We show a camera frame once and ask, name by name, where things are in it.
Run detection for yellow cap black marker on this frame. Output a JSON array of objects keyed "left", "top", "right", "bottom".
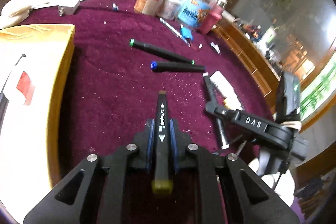
[{"left": 151, "top": 90, "right": 173, "bottom": 195}]

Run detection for white tube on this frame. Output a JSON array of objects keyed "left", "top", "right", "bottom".
[{"left": 210, "top": 71, "right": 244, "bottom": 110}]

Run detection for blue cap black marker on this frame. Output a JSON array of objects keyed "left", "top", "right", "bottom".
[{"left": 150, "top": 61, "right": 206, "bottom": 73}]

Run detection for green cap black marker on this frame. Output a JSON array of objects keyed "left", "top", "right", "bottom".
[{"left": 129, "top": 39, "right": 195, "bottom": 64}]

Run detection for brick pattern wooden cabinet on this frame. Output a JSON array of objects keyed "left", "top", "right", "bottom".
[{"left": 215, "top": 19, "right": 280, "bottom": 113}]

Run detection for nail clipper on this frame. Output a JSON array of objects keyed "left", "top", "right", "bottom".
[{"left": 210, "top": 42, "right": 221, "bottom": 55}]

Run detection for burgundy table cloth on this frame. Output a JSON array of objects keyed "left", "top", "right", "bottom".
[{"left": 25, "top": 0, "right": 272, "bottom": 174}]

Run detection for blue small box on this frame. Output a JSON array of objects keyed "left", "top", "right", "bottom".
[{"left": 180, "top": 24, "right": 194, "bottom": 41}]

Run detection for pink water bottle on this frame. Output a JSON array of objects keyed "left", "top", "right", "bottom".
[{"left": 198, "top": 0, "right": 227, "bottom": 35}]

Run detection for silver pen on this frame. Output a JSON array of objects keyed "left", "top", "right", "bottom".
[{"left": 159, "top": 18, "right": 191, "bottom": 47}]

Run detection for yellow gift box tray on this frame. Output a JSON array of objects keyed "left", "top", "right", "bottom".
[{"left": 1, "top": 24, "right": 76, "bottom": 223}]

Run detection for white lid jar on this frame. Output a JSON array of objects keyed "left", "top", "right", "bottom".
[{"left": 155, "top": 0, "right": 186, "bottom": 20}]

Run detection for white papers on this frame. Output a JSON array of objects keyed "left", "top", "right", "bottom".
[{"left": 1, "top": 0, "right": 85, "bottom": 29}]

